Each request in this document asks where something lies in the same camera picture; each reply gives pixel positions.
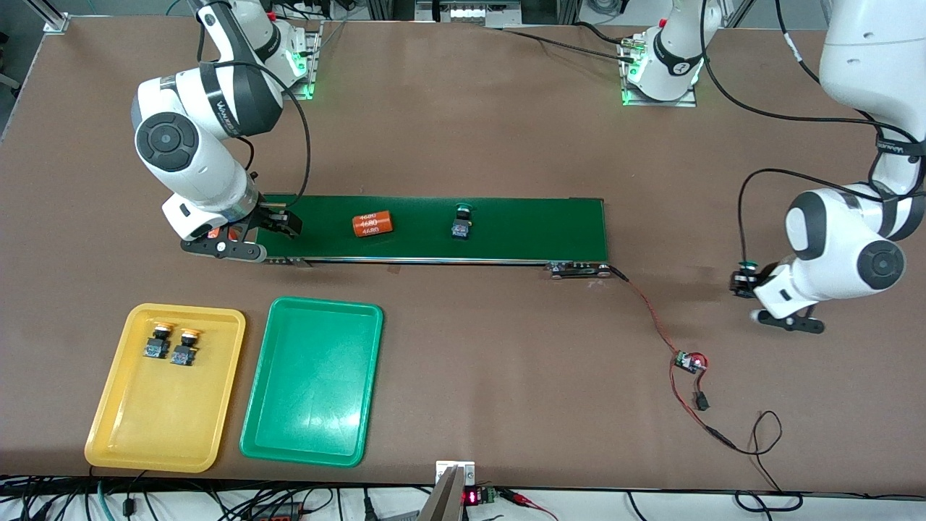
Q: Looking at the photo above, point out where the yellow push button switch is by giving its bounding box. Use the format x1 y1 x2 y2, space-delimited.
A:
142 321 173 360
170 328 202 366

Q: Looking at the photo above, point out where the green plastic tray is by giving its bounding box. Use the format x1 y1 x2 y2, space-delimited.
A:
239 296 384 468

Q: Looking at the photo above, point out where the yellow plastic tray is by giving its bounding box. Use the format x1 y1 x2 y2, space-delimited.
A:
84 302 247 474

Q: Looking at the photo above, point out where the green conveyor belt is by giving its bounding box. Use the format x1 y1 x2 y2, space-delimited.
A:
251 194 612 280

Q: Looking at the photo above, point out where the grey lit control box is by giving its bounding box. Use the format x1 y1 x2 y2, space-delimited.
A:
415 0 523 30

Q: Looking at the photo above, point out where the orange black power strip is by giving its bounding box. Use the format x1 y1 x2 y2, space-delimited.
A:
246 503 305 521

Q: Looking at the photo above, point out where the red clip lead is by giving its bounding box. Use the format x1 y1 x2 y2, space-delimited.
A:
499 489 559 521

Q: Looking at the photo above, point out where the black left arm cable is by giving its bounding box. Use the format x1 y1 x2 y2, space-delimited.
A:
698 0 926 265

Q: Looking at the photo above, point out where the thin black looped cable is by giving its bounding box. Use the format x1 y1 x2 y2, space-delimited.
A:
731 410 804 513

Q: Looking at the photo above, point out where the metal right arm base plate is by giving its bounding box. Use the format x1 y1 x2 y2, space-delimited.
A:
279 22 323 101

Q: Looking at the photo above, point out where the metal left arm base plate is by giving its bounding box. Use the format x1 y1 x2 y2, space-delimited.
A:
621 38 699 108

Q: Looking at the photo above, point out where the aluminium frame profile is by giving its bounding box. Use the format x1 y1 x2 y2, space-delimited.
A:
42 0 71 34

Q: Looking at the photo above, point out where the small metal table bracket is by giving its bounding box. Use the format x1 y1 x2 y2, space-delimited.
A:
435 460 477 487

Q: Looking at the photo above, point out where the black base power cable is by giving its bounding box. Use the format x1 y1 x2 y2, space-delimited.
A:
499 22 639 63

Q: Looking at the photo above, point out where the grey tapered camera post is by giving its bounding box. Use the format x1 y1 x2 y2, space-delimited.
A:
418 467 465 521

